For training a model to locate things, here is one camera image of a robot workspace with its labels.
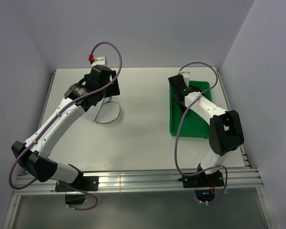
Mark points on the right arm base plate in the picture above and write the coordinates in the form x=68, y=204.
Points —
x=203, y=180

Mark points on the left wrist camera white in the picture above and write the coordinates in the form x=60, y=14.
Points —
x=97, y=60

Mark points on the aluminium mounting rail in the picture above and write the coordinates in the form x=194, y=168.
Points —
x=140, y=181

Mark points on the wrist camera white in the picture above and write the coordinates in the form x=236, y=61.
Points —
x=97, y=60
x=186, y=76

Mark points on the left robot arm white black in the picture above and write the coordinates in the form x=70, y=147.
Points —
x=33, y=154

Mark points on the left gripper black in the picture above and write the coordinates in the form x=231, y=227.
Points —
x=114, y=90

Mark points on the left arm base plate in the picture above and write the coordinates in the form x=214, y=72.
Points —
x=84, y=183

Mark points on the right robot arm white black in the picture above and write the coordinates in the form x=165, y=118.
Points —
x=225, y=133

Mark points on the white mesh laundry bag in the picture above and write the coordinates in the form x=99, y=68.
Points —
x=108, y=112

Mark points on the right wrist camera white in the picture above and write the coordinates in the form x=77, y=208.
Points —
x=186, y=76

